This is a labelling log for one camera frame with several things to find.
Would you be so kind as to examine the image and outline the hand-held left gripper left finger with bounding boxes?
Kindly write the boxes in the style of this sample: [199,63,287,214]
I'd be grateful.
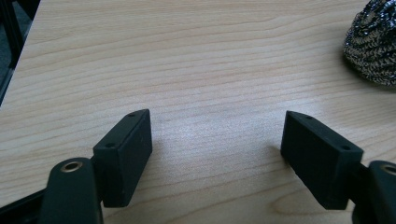
[92,108,153,209]

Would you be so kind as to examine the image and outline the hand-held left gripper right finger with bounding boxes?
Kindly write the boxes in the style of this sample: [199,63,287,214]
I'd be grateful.
[279,110,364,211]

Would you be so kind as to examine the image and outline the steel wool scouring ball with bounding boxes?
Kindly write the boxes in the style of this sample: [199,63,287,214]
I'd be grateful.
[343,0,396,87]

